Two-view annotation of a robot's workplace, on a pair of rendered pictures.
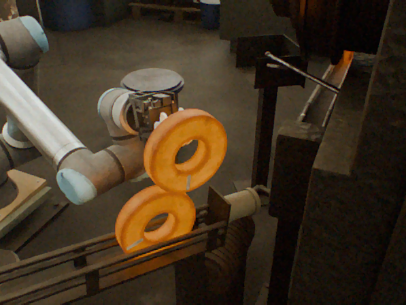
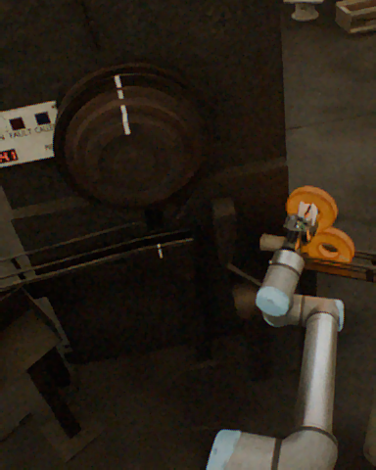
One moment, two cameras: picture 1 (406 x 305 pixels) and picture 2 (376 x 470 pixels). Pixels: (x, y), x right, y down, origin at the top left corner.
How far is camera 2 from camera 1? 1.90 m
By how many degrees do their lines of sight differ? 84
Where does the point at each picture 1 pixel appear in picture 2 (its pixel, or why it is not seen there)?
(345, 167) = (279, 158)
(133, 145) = not seen: hidden behind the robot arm
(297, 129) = (224, 207)
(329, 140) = (260, 168)
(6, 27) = (261, 441)
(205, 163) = not seen: hidden behind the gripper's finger
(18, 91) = (318, 372)
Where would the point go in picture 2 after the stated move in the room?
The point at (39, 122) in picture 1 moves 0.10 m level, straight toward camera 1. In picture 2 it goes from (326, 342) to (342, 314)
